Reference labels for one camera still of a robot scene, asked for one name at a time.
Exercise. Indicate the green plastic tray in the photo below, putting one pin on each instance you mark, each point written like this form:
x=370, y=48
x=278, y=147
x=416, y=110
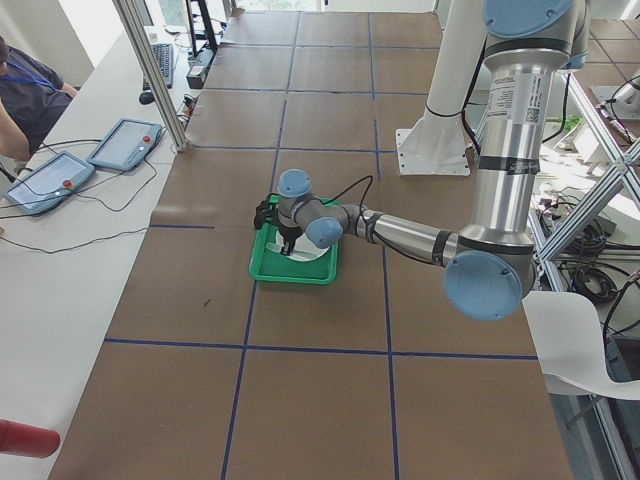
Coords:
x=266, y=266

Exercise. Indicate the blue teach pendant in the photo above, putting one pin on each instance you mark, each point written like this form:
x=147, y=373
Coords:
x=126, y=145
x=47, y=186

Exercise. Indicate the black keyboard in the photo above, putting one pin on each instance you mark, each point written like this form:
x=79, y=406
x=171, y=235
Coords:
x=164, y=56

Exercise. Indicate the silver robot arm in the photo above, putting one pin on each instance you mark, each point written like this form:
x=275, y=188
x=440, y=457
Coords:
x=488, y=264

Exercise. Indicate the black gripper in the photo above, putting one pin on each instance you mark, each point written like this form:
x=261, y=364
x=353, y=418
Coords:
x=288, y=234

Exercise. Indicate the red cylinder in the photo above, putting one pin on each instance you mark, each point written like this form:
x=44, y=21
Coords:
x=26, y=440

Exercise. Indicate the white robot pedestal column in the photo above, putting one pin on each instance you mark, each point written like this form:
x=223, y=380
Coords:
x=435, y=145

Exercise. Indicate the seated person in dark shirt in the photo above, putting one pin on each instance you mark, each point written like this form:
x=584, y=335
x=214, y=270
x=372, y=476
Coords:
x=33, y=98

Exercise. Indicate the far blue teach pendant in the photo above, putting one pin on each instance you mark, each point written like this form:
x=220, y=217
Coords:
x=126, y=145

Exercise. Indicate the aluminium frame post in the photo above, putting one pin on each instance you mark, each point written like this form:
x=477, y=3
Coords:
x=136, y=33

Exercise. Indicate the near blue teach pendant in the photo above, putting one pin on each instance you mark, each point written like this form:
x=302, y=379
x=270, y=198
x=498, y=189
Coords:
x=47, y=186

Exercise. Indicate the black computer mouse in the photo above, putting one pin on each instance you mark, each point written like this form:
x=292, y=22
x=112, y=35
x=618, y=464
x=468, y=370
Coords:
x=146, y=97

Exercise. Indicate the white round plate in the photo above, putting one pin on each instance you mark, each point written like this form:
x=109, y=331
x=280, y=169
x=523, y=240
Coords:
x=304, y=250

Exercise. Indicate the white paper sheet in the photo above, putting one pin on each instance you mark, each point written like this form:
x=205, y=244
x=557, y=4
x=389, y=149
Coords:
x=565, y=329

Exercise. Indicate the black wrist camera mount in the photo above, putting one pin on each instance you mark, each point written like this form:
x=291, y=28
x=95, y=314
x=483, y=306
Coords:
x=265, y=211

